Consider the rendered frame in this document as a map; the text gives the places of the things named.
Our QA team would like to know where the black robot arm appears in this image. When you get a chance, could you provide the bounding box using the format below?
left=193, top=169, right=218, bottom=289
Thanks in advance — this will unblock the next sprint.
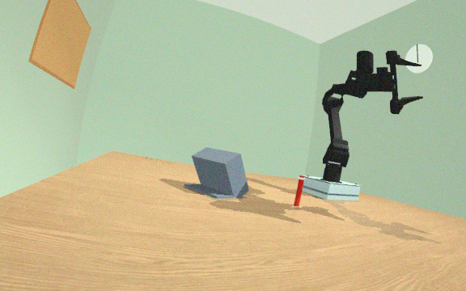
left=321, top=50, right=393, bottom=183

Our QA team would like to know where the grey sloped panel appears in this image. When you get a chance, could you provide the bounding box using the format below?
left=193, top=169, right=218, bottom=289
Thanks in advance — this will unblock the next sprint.
left=184, top=147, right=249, bottom=199

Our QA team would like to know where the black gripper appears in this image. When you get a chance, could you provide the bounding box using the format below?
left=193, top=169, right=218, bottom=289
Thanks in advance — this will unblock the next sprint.
left=371, top=50, right=423, bottom=114

